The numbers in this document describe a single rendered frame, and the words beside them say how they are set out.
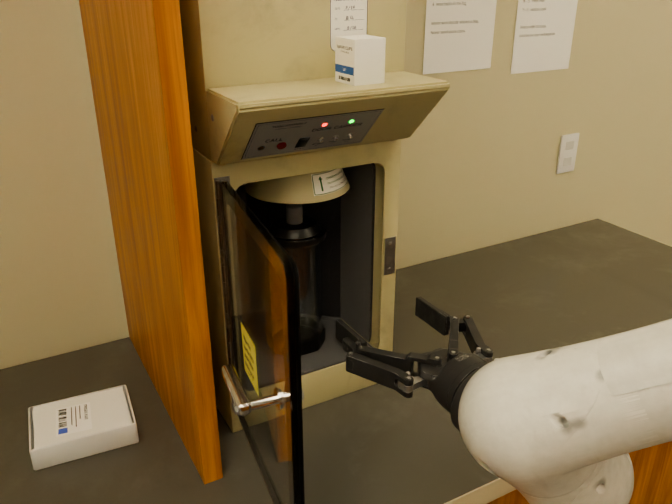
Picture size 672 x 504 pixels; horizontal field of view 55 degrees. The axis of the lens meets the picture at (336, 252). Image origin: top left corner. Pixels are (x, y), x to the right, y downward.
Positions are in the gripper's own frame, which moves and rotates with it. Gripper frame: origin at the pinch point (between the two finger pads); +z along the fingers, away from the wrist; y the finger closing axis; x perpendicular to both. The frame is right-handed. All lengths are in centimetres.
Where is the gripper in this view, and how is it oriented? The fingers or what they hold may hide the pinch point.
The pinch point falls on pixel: (383, 319)
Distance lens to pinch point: 92.8
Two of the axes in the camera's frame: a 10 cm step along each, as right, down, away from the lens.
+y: -8.7, 2.0, -4.5
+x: 0.0, 9.1, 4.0
